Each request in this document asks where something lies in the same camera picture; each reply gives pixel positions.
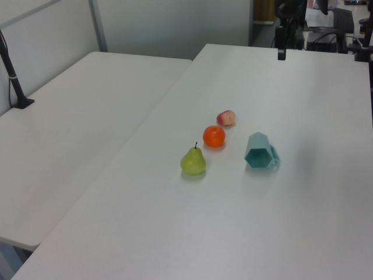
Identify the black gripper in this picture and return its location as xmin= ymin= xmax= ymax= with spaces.
xmin=275 ymin=8 xmax=307 ymax=61

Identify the teal hexagonal mug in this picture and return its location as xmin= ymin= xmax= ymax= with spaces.
xmin=243 ymin=131 xmax=281 ymax=170

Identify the dark background desk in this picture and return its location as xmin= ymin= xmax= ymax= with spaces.
xmin=304 ymin=27 xmax=349 ymax=54

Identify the wooden cabinet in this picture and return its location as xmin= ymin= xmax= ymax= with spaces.
xmin=252 ymin=0 xmax=277 ymax=25

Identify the black office chair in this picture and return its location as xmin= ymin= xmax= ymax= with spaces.
xmin=331 ymin=7 xmax=356 ymax=33

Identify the black clamp stand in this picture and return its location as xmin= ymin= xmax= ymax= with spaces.
xmin=346 ymin=17 xmax=373 ymax=62

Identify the red yellow apple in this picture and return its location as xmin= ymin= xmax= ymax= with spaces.
xmin=216 ymin=110 xmax=237 ymax=127

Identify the orange fruit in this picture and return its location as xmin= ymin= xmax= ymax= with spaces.
xmin=202 ymin=125 xmax=227 ymax=148

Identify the green pear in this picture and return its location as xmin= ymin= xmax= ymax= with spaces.
xmin=180 ymin=142 xmax=207 ymax=176

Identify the white side table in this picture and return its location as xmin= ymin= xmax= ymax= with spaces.
xmin=0 ymin=51 xmax=193 ymax=252

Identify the grey partition post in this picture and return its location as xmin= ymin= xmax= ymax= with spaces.
xmin=88 ymin=0 xmax=109 ymax=54

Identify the black camera stand pole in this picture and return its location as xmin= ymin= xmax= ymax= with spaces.
xmin=0 ymin=29 xmax=36 ymax=110

